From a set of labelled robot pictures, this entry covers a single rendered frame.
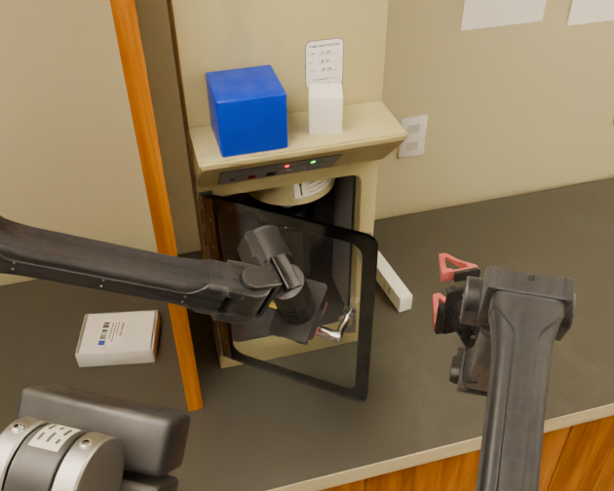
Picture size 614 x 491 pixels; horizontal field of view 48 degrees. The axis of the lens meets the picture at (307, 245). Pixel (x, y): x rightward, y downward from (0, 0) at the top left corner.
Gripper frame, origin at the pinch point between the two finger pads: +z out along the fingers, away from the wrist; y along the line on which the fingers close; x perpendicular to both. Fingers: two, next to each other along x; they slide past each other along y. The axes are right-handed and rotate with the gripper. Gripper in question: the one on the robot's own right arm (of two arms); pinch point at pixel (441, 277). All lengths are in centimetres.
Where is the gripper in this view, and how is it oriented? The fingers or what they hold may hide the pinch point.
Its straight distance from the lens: 127.4
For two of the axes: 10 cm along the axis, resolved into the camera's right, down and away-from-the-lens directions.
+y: -0.1, -7.8, -6.2
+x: -9.6, 1.7, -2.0
